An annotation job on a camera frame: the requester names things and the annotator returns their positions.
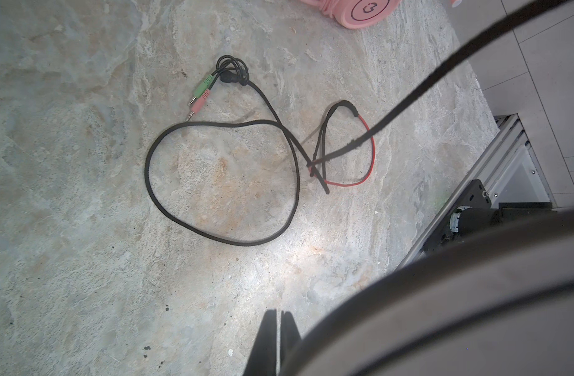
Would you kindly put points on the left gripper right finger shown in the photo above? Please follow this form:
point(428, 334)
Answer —
point(289, 336)

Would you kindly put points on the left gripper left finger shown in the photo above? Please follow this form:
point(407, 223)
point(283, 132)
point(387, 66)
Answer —
point(262, 360)

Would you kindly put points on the white black headphones with cable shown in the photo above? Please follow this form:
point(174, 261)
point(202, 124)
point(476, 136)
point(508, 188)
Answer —
point(501, 302)

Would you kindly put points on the pink headphones with cable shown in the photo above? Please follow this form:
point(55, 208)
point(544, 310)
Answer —
point(355, 14)

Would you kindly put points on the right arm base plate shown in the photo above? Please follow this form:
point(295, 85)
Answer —
point(472, 212)

